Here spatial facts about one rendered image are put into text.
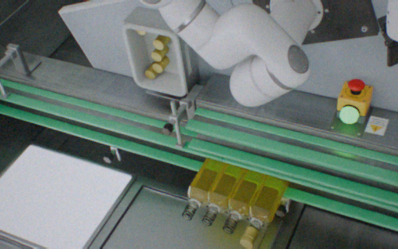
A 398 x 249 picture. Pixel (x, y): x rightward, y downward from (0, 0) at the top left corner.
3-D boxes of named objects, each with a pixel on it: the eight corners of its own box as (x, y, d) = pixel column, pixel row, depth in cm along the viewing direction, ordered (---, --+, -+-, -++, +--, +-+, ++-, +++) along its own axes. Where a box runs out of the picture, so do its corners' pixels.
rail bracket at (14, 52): (32, 63, 195) (-12, 106, 181) (15, 22, 183) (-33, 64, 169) (43, 66, 193) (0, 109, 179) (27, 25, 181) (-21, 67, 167)
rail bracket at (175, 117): (187, 127, 164) (167, 158, 156) (179, 83, 152) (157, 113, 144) (196, 130, 163) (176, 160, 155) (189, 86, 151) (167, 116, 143)
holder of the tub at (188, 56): (153, 81, 178) (141, 96, 173) (137, 5, 159) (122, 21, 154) (202, 92, 171) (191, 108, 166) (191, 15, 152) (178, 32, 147)
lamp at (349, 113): (340, 115, 143) (337, 124, 141) (342, 102, 139) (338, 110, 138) (358, 120, 141) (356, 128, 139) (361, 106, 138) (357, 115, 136)
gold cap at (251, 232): (260, 229, 139) (253, 243, 137) (258, 236, 142) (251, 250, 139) (247, 223, 140) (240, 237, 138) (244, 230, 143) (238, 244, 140)
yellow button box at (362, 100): (343, 99, 148) (335, 117, 144) (345, 77, 143) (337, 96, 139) (371, 105, 146) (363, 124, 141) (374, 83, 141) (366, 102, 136)
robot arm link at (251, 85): (242, 43, 126) (215, 90, 116) (285, 16, 116) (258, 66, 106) (271, 72, 129) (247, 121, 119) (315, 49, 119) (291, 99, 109)
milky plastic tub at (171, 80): (149, 68, 174) (135, 86, 169) (135, 6, 158) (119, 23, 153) (200, 80, 167) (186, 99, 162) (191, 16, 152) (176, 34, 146)
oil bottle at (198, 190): (218, 151, 166) (186, 206, 152) (217, 137, 162) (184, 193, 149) (236, 156, 163) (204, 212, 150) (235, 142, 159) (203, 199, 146)
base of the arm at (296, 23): (254, -15, 133) (229, 23, 124) (299, -35, 124) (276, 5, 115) (288, 36, 139) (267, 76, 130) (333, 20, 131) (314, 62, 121)
